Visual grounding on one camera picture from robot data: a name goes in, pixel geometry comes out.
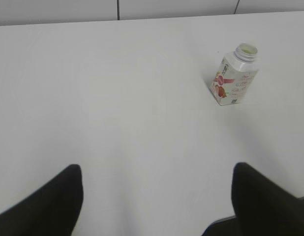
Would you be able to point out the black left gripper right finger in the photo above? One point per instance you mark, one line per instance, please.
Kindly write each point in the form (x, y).
(261, 208)

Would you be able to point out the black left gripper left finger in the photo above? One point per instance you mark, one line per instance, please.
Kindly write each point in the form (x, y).
(52, 210)

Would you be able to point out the white square drink bottle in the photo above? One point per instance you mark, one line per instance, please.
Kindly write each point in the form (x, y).
(235, 74)

